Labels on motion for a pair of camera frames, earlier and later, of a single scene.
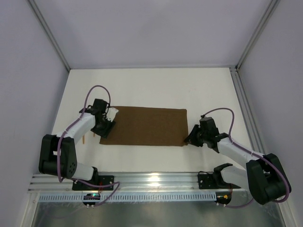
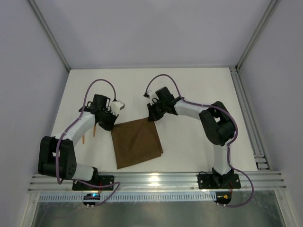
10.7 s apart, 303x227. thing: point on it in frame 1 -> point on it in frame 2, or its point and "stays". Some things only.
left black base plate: [102, 180] stays
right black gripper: [195, 136] -> [155, 110]
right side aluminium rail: [250, 122] stays
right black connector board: [223, 197] stays
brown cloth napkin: [148, 126] -> [135, 142]
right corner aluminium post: [271, 6] stays
